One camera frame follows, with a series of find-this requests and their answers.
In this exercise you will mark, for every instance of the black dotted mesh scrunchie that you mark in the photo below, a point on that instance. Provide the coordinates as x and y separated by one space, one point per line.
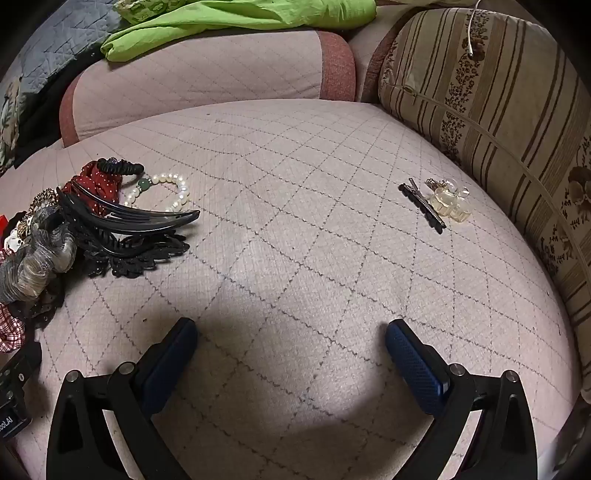
46 309

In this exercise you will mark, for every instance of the black lace hair clip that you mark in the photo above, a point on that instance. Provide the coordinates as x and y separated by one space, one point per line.
134 263

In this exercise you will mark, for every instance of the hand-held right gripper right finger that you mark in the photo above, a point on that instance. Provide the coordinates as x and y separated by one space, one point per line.
415 369

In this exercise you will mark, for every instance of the beige lace cloth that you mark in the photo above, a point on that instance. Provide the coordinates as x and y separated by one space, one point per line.
138 7

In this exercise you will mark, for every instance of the leopard print scrunchie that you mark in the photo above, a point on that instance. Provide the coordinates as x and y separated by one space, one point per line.
44 198

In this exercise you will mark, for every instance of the floral printed fabric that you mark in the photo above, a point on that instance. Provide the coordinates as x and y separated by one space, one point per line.
11 120

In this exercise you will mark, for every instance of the red checked scrunchie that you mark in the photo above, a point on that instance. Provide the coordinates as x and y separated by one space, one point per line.
9 327

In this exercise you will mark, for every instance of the green cloth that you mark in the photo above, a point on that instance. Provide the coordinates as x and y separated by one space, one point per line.
231 23

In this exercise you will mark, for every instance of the striped floral cushion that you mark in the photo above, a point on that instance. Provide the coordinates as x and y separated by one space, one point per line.
498 101

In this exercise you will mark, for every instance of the grey organza scrunchie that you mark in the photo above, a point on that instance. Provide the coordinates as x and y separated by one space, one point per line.
41 267

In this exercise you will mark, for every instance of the dark glossy banana hair clip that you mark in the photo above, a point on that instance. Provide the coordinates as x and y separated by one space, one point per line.
152 219

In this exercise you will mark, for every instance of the black bar hair clip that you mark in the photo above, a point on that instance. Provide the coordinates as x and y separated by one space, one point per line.
425 207

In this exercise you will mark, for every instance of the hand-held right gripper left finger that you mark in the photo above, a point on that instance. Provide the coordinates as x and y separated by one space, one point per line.
171 364

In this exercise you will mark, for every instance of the small silver hair pin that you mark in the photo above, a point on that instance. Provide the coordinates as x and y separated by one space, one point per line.
414 184

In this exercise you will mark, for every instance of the red polka dot scrunchie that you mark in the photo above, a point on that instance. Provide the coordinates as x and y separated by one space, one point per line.
99 182

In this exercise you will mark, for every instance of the grey quilted blanket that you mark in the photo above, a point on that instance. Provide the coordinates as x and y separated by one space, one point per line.
55 41

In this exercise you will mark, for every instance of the pink quilted sofa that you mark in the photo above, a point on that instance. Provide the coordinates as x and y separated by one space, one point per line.
300 184

